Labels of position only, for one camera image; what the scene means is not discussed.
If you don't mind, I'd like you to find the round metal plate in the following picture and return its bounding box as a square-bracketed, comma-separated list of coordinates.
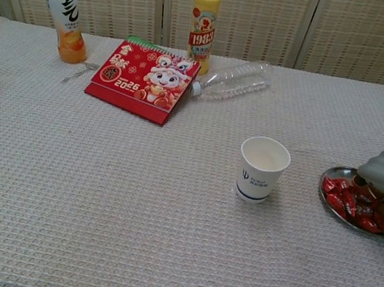
[311, 162, 384, 241]

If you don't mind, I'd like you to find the white paper cup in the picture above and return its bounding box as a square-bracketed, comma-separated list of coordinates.
[232, 132, 295, 209]

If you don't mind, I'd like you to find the clear empty plastic bottle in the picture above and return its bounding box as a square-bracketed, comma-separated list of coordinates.
[189, 49, 276, 110]

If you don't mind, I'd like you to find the beige woven folding screen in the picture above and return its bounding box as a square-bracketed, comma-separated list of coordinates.
[0, 0, 384, 86]

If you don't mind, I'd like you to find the yellow detergent bottle green cap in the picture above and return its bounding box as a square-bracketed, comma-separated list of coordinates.
[181, 0, 223, 78]

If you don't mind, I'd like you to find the red 2026 desk calendar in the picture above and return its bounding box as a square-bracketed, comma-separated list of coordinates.
[80, 28, 205, 132]

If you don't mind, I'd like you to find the white waffle tablecloth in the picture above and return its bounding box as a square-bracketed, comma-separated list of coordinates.
[0, 16, 384, 287]

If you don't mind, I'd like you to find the orange juice bottle black cap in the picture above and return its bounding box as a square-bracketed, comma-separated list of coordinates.
[34, 0, 97, 67]

